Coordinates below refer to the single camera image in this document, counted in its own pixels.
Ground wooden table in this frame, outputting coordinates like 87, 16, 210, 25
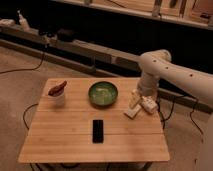
18, 78, 170, 163

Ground black cable under table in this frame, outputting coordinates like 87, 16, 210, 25
22, 102, 40, 130

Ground black floor cable left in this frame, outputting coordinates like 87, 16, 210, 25
0, 43, 48, 75

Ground white cup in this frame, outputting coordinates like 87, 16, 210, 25
48, 90, 65, 107

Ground black cable right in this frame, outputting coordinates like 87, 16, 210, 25
156, 96, 205, 134

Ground white lotion bottle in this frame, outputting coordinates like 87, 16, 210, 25
141, 96, 158, 114

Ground white spray bottle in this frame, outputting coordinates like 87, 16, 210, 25
17, 11, 30, 31

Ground green ceramic bowl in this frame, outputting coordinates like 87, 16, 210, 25
88, 81, 118, 107

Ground red-brown object in cup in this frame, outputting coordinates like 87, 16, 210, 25
48, 81, 67, 96

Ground cream sponge block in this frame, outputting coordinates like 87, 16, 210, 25
124, 105, 141, 119

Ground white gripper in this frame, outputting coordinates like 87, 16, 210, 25
129, 75, 159, 109

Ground black smartphone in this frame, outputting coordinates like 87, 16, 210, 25
92, 120, 104, 143

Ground black round device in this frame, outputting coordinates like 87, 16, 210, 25
57, 29, 75, 42

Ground long wooden bench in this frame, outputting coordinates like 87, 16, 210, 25
0, 24, 213, 113

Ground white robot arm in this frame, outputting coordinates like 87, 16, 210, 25
137, 49, 213, 171

